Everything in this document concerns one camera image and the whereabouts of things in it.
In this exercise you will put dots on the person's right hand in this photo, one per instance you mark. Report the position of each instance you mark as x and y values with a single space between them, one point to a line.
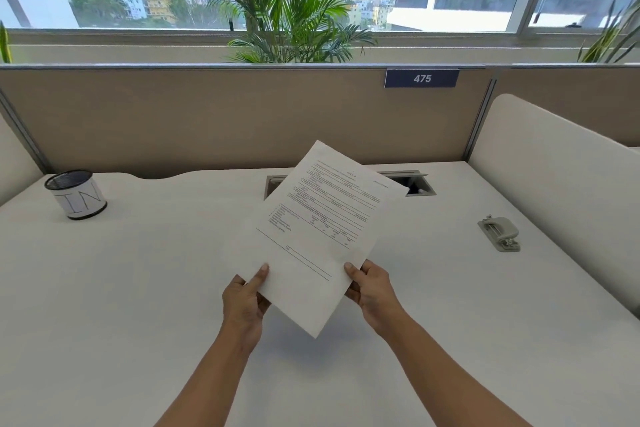
376 291

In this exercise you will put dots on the person's left hand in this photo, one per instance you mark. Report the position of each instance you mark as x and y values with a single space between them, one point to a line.
241 307

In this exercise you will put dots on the person's right thumb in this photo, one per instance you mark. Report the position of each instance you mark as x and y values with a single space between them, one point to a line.
354 275

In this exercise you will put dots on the person's left thumb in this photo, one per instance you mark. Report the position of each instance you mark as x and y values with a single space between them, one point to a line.
257 279

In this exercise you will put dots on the white printed paper sheet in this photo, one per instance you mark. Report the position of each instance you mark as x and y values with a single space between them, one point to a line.
324 236

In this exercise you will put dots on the person's left forearm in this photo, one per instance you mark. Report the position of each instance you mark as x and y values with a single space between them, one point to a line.
200 384

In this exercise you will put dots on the person's right forearm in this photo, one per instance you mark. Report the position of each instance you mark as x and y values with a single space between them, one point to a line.
450 374

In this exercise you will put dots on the grey hole punch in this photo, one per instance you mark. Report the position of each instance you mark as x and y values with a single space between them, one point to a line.
499 233

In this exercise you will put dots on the beige desk partition panel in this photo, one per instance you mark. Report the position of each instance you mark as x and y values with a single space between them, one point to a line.
240 116

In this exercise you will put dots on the black mesh pen holder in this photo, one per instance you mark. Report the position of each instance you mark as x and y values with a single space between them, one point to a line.
76 194

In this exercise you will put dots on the blue desk number plate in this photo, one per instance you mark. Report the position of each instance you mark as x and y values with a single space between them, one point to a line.
421 78

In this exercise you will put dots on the white rounded side divider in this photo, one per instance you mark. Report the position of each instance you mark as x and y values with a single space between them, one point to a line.
560 181
15 156

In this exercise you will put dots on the green palm plant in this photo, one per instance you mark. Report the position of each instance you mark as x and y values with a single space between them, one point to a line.
285 6

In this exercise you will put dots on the green leafy plant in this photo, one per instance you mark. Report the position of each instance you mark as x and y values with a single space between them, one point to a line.
612 36
5 44

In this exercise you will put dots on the window frame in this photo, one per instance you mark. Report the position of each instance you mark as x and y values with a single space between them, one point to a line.
320 6

